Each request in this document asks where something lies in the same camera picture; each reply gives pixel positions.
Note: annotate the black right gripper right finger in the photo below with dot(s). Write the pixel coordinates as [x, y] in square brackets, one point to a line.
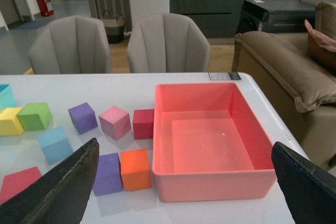
[309, 190]

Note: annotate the purple foam cube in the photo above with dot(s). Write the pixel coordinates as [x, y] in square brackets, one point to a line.
[108, 177]
[83, 118]

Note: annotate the dark red foam cube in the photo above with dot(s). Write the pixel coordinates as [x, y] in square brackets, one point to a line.
[143, 124]

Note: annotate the brown sofa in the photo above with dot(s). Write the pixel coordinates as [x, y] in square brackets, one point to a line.
[300, 89]

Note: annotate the woven basket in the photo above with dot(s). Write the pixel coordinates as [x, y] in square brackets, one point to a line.
[114, 26]

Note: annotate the green foam cube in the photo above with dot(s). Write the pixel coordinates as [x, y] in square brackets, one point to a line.
[35, 116]

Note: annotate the orange foam cube right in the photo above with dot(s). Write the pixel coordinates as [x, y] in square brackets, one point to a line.
[135, 170]

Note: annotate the table label sticker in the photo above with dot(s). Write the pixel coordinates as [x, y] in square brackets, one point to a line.
[220, 76]

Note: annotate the light blue foam cube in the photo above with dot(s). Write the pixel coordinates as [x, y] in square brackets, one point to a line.
[55, 145]

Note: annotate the purple foam cube near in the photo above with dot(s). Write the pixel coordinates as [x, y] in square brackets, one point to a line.
[108, 177]

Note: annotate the pink brown cushion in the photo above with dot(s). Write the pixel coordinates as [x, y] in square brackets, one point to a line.
[320, 46]

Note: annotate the cyan plastic bin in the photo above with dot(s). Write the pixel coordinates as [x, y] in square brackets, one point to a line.
[7, 99]

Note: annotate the grey chair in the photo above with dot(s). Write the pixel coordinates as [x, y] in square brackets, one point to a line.
[71, 45]
[167, 43]

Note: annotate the grey chair right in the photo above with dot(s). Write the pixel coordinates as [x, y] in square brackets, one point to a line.
[167, 43]

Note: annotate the grey chair left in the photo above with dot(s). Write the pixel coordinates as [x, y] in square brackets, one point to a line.
[71, 45]

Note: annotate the pink plastic bin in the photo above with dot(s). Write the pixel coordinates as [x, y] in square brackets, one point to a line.
[208, 144]

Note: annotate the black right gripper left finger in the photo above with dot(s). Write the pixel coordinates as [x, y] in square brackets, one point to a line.
[59, 196]

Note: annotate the red foam cube front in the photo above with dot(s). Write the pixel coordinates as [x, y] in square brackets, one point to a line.
[16, 182]

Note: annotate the purple foam cube far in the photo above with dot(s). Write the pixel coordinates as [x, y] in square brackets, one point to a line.
[83, 118]

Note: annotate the black appliance cabinet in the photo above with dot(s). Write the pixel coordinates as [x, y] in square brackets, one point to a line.
[275, 16]

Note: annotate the yellow foam cube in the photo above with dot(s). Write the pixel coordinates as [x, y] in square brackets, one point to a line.
[10, 124]

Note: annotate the pink foam cube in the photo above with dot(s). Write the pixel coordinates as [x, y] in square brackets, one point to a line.
[115, 122]

